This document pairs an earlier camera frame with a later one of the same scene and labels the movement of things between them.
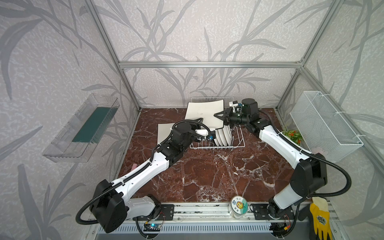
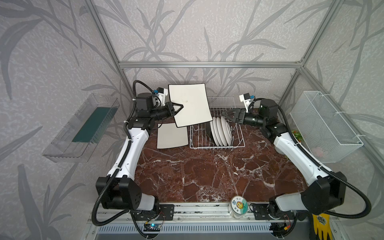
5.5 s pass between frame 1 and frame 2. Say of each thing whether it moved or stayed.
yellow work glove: stayed
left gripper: moved
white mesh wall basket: stayed
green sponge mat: stayed
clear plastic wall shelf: stayed
